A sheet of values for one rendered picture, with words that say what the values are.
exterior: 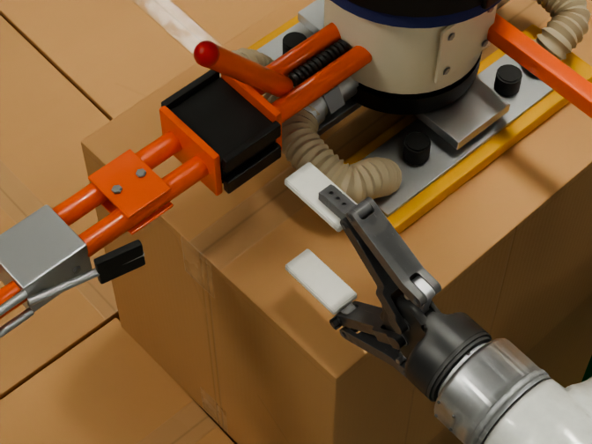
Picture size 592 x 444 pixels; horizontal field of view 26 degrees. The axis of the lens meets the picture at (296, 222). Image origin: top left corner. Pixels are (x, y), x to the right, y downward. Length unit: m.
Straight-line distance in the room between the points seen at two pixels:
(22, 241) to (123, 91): 0.84
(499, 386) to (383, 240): 0.15
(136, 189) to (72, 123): 0.78
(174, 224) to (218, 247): 0.05
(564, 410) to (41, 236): 0.48
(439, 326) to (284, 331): 0.23
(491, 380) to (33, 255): 0.41
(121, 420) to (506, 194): 0.60
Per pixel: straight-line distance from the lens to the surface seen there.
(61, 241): 1.16
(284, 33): 1.46
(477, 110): 1.37
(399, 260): 1.06
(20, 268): 1.15
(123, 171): 1.20
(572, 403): 1.05
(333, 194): 1.09
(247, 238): 1.32
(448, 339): 1.07
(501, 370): 1.05
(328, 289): 1.21
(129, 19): 2.08
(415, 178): 1.34
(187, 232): 1.33
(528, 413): 1.04
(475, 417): 1.05
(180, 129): 1.21
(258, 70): 1.21
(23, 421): 1.69
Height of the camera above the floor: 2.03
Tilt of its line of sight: 55 degrees down
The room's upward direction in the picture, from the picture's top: straight up
